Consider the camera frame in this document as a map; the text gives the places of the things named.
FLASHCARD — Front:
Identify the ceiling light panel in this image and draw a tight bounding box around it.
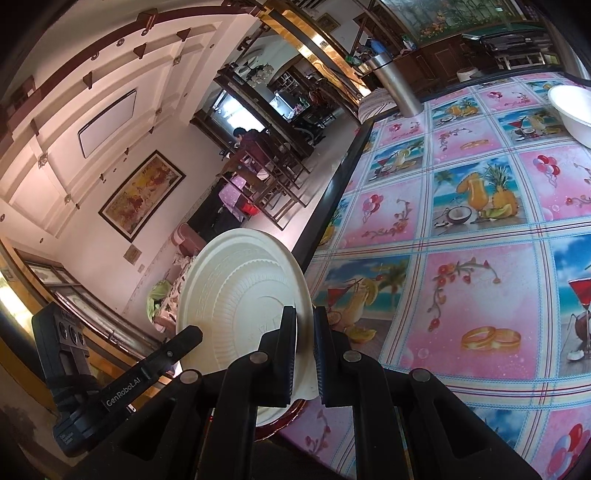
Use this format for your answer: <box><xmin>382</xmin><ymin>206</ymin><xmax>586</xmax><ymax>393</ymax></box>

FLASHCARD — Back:
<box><xmin>78</xmin><ymin>90</ymin><xmax>138</xmax><ymax>160</ymax></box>

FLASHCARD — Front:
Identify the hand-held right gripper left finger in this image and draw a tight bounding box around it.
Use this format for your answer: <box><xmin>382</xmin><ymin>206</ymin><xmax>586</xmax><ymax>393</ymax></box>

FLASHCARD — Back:
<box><xmin>134</xmin><ymin>305</ymin><xmax>298</xmax><ymax>480</ymax></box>

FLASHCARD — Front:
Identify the large cream ribbed bowl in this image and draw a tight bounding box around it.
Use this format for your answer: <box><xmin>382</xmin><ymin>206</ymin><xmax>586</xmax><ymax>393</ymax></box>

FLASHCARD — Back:
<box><xmin>175</xmin><ymin>228</ymin><xmax>319</xmax><ymax>428</ymax></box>

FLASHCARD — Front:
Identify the red scalloped plate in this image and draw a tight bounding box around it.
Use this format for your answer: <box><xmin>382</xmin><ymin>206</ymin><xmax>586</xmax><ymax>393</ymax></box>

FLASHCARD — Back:
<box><xmin>253</xmin><ymin>398</ymin><xmax>308</xmax><ymax>441</ymax></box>

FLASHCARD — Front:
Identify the brown sofa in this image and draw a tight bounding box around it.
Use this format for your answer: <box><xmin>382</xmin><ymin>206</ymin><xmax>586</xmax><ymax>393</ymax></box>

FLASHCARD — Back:
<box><xmin>173</xmin><ymin>224</ymin><xmax>207</xmax><ymax>259</ymax></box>

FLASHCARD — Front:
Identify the steel thermos bottle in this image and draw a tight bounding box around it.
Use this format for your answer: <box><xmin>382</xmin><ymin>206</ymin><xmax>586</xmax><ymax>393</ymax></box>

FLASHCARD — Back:
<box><xmin>372</xmin><ymin>52</ymin><xmax>422</xmax><ymax>117</ymax></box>

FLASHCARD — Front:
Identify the green topped table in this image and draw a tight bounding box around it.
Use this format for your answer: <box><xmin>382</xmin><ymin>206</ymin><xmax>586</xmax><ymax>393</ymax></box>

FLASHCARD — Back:
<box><xmin>462</xmin><ymin>30</ymin><xmax>555</xmax><ymax>70</ymax></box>

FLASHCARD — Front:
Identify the chandelier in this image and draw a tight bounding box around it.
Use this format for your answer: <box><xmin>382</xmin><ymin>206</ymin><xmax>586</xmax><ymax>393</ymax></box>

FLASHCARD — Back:
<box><xmin>245</xmin><ymin>58</ymin><xmax>274</xmax><ymax>84</ymax></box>

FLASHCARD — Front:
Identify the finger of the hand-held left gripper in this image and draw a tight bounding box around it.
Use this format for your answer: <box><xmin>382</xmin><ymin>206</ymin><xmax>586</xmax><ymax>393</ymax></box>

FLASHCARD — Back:
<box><xmin>143</xmin><ymin>325</ymin><xmax>204</xmax><ymax>377</ymax></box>

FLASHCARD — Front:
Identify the white plastic bowl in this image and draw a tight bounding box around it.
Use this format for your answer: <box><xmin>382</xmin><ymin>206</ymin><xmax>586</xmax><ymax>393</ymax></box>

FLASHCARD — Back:
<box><xmin>547</xmin><ymin>85</ymin><xmax>591</xmax><ymax>149</ymax></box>

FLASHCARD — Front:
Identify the wooden dining chair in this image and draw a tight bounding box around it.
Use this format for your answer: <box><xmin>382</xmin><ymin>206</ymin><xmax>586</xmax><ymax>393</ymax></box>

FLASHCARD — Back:
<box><xmin>249</xmin><ymin>154</ymin><xmax>310</xmax><ymax>229</ymax></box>
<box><xmin>274</xmin><ymin>138</ymin><xmax>317</xmax><ymax>178</ymax></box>

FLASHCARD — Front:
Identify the framed wall painting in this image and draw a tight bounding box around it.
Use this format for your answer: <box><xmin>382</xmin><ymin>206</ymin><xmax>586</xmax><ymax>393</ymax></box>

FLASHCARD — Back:
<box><xmin>98</xmin><ymin>150</ymin><xmax>186</xmax><ymax>243</ymax></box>

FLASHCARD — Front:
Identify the table with pink cloth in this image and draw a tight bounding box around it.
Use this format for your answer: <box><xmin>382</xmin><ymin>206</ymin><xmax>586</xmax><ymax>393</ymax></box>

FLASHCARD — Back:
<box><xmin>218</xmin><ymin>175</ymin><xmax>250</xmax><ymax>217</ymax></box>

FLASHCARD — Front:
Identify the floral glass screen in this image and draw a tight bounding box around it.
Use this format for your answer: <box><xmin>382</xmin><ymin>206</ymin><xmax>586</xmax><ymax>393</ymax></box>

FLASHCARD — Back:
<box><xmin>374</xmin><ymin>0</ymin><xmax>513</xmax><ymax>44</ymax></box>

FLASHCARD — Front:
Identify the green cloth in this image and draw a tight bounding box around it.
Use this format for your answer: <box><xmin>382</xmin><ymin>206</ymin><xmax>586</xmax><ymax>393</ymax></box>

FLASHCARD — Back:
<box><xmin>147</xmin><ymin>281</ymin><xmax>168</xmax><ymax>320</ymax></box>

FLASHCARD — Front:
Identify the patterned cloth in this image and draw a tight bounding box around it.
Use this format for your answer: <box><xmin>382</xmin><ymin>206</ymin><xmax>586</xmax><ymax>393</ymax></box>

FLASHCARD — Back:
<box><xmin>159</xmin><ymin>256</ymin><xmax>195</xmax><ymax>326</ymax></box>

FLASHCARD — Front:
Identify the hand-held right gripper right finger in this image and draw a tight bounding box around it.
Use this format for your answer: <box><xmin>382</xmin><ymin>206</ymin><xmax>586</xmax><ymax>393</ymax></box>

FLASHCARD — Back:
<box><xmin>313</xmin><ymin>306</ymin><xmax>476</xmax><ymax>480</ymax></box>

